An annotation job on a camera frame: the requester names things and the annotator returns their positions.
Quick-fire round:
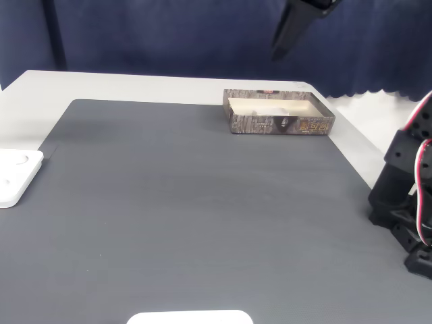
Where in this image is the white block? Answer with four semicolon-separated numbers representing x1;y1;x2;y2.
251;107;291;117

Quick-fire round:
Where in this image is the white rounded flat object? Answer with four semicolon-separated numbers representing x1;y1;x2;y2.
126;309;254;324

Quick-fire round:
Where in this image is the brown patterned cardboard box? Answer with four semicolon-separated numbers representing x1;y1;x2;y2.
222;88;337;136

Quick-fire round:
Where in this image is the red white black servo cable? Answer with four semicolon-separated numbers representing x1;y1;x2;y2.
401;90;432;246

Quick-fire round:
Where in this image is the grey table mat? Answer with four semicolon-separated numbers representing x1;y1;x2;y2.
0;98;432;324

